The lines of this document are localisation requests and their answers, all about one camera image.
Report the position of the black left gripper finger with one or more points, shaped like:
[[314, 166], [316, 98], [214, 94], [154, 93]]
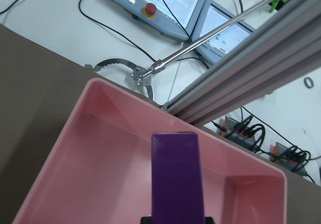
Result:
[[146, 220]]

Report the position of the purple block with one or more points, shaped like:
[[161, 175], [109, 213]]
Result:
[[177, 191]]

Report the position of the pink plastic box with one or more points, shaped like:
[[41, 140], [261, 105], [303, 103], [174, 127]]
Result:
[[99, 169]]

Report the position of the orange terminal connector block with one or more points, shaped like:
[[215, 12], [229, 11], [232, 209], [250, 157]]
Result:
[[241, 133]]

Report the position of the teach pendant with red button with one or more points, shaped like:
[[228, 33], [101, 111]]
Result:
[[175, 19]]

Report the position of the aluminium frame profile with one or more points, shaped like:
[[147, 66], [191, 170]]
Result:
[[283, 49]]

